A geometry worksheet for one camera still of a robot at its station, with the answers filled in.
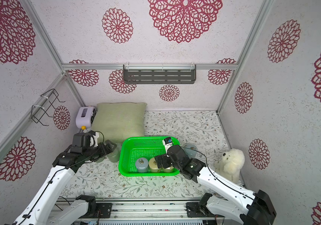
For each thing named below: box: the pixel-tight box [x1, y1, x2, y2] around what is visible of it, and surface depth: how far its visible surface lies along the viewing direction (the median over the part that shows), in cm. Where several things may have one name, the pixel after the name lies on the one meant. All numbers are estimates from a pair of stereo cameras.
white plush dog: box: [214, 148, 245, 184], surface depth 73 cm
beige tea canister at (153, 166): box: [148, 157, 161, 173], surface depth 83 cm
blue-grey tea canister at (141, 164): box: [135, 157, 149, 173], surface depth 83 cm
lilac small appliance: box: [75, 105, 97, 130], surface depth 108 cm
